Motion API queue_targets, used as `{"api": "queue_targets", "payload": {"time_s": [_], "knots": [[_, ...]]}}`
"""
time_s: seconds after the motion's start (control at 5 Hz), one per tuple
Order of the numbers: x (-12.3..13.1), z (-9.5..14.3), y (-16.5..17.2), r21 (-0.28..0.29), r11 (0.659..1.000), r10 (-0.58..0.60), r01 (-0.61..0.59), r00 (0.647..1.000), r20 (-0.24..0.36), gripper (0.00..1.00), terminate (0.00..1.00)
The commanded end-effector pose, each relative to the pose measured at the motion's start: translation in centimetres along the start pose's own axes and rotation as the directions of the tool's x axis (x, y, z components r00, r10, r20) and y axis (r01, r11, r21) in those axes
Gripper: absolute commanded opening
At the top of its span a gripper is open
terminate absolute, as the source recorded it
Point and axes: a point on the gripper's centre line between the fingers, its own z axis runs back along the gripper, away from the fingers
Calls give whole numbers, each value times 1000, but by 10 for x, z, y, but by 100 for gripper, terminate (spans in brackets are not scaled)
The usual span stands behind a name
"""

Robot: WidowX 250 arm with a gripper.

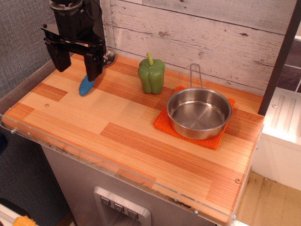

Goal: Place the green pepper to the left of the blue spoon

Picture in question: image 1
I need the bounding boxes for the silver dispenser button panel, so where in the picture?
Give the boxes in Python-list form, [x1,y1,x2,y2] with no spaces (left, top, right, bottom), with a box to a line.
[94,186,152,226]

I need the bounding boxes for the orange knitted cloth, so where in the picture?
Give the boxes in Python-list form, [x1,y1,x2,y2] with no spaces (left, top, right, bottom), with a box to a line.
[153,86,235,150]

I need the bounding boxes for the green toy bell pepper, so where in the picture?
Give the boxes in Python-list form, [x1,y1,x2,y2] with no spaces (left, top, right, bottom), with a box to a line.
[138,52,166,95]

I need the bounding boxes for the blue handled metal spoon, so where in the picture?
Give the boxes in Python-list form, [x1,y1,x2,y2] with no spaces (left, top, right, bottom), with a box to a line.
[79,50,116,97]

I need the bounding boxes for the dark right frame post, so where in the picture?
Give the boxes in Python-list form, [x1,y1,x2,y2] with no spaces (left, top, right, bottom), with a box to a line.
[258,0,301,116]

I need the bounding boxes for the clear acrylic edge guard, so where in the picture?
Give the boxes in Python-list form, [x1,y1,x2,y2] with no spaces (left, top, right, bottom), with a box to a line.
[0,116,238,226]

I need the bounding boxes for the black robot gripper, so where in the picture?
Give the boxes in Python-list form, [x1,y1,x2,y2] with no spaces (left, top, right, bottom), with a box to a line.
[41,0,106,82]

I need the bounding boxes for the yellow cloth object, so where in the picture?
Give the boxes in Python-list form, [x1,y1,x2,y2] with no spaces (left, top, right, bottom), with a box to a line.
[12,216,37,226]

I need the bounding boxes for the stainless steel pan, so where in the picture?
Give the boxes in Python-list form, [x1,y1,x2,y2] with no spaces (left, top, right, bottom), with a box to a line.
[166,63,232,140]

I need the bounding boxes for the white toy sink unit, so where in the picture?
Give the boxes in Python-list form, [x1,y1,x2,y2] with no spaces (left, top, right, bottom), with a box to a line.
[251,88,301,190]

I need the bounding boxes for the grey toy fridge cabinet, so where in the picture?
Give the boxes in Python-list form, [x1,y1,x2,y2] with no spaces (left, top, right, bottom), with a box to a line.
[42,146,214,226]

